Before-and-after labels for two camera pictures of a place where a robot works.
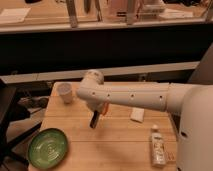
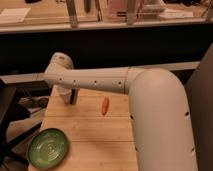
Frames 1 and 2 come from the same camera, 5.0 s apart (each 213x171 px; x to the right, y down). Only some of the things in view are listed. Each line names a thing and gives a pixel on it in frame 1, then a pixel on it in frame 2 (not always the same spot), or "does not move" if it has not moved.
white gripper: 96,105 to 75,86
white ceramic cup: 65,90 does not move
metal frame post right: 130,11 does not move
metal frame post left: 72,13 does not move
